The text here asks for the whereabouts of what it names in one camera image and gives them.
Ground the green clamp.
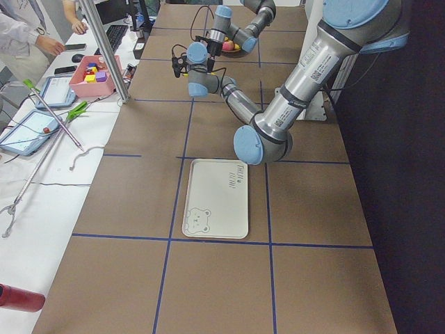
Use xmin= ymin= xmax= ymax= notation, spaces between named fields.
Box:
xmin=65 ymin=101 xmax=88 ymax=122

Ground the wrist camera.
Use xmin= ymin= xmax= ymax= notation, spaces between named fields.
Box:
xmin=171 ymin=52 xmax=188 ymax=78

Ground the black keyboard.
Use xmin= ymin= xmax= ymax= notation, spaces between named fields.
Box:
xmin=106 ymin=24 xmax=129 ymax=53

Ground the metal reacher grabber tool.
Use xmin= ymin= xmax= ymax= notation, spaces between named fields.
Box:
xmin=1 ymin=79 xmax=84 ymax=239

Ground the person in white shirt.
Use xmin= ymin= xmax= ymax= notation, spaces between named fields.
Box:
xmin=0 ymin=0 xmax=90 ymax=76

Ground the blue teach pendant far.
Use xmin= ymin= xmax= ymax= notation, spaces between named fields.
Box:
xmin=40 ymin=75 xmax=76 ymax=109

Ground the red bottle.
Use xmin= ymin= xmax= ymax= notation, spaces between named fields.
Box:
xmin=1 ymin=284 xmax=46 ymax=312

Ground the cream bear tray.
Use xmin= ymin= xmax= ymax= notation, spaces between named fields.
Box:
xmin=181 ymin=159 xmax=248 ymax=239

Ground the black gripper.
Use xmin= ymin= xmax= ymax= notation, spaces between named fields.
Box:
xmin=207 ymin=39 xmax=223 ymax=56

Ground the blue teach pendant near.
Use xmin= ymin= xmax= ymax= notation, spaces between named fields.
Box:
xmin=1 ymin=109 xmax=59 ymax=156

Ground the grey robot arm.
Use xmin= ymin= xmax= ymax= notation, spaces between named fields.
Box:
xmin=183 ymin=0 xmax=412 ymax=165
xmin=207 ymin=1 xmax=276 ymax=57

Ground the pink white apple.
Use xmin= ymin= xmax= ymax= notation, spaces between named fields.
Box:
xmin=222 ymin=40 xmax=234 ymax=52

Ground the pink plastic bin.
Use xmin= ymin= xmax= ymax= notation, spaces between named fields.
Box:
xmin=69 ymin=55 xmax=115 ymax=97

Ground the aluminium frame post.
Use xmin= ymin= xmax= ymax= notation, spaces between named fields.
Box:
xmin=79 ymin=0 xmax=130 ymax=104

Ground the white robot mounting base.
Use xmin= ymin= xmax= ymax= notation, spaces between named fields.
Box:
xmin=291 ymin=91 xmax=327 ymax=121

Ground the brown wicker basket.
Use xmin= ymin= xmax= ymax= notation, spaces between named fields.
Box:
xmin=221 ymin=49 xmax=250 ymax=58

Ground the blue teach pendant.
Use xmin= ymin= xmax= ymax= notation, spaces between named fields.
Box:
xmin=40 ymin=75 xmax=76 ymax=109
xmin=1 ymin=109 xmax=59 ymax=156

